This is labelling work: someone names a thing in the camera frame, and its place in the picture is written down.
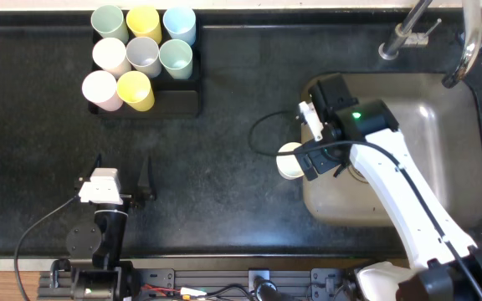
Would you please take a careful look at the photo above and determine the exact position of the steel sink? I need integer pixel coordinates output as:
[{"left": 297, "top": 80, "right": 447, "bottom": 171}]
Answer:
[{"left": 300, "top": 73, "right": 482, "bottom": 229}]

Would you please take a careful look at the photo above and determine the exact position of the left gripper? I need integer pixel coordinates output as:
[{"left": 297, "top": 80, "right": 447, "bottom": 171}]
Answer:
[{"left": 74, "top": 152, "right": 158, "bottom": 211}]

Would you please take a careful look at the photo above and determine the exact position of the steel tap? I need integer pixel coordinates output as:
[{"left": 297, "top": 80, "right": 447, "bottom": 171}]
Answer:
[{"left": 377, "top": 0, "right": 482, "bottom": 89}]

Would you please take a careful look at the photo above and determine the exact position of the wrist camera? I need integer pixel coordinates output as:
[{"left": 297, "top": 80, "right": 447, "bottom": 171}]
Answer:
[
  {"left": 298, "top": 101, "right": 325, "bottom": 143},
  {"left": 77, "top": 167, "right": 125, "bottom": 207}
]

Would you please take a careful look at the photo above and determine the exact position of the black tray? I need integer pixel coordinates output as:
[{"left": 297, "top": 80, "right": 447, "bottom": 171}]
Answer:
[{"left": 87, "top": 8, "right": 203, "bottom": 119}]

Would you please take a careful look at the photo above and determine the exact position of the blue cup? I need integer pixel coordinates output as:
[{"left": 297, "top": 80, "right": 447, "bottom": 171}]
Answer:
[{"left": 162, "top": 5, "right": 197, "bottom": 46}]

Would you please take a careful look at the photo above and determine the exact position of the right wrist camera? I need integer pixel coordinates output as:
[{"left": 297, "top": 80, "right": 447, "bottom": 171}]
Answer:
[{"left": 298, "top": 101, "right": 325, "bottom": 143}]

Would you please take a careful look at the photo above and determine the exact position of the yellow cup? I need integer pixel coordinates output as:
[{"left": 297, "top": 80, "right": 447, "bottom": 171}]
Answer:
[
  {"left": 115, "top": 69, "right": 156, "bottom": 113},
  {"left": 125, "top": 4, "right": 163, "bottom": 45}
]

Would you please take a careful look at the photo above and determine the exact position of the green cup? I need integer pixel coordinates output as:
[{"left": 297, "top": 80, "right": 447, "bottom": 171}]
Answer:
[
  {"left": 158, "top": 38, "right": 194, "bottom": 80},
  {"left": 90, "top": 3, "right": 130, "bottom": 44}
]

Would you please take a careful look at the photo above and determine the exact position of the mounting rail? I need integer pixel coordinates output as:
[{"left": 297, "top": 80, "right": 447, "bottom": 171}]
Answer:
[{"left": 38, "top": 258, "right": 362, "bottom": 301}]

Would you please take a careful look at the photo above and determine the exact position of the white cup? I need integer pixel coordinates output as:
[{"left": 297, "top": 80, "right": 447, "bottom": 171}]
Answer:
[
  {"left": 275, "top": 141, "right": 307, "bottom": 181},
  {"left": 91, "top": 36, "right": 133, "bottom": 80}
]

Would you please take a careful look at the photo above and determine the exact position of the pink cup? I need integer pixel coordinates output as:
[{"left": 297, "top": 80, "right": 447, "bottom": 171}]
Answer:
[{"left": 81, "top": 69, "right": 125, "bottom": 113}]

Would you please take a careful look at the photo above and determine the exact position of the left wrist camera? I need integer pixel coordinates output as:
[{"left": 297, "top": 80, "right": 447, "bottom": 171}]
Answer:
[{"left": 77, "top": 167, "right": 125, "bottom": 207}]

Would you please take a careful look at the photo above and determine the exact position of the grey cup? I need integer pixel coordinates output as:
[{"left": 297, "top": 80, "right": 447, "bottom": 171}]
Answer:
[{"left": 125, "top": 35, "right": 163, "bottom": 79}]

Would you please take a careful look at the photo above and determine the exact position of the black cable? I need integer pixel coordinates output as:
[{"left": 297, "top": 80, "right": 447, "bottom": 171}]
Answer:
[
  {"left": 247, "top": 110, "right": 401, "bottom": 168},
  {"left": 13, "top": 194, "right": 81, "bottom": 301}
]

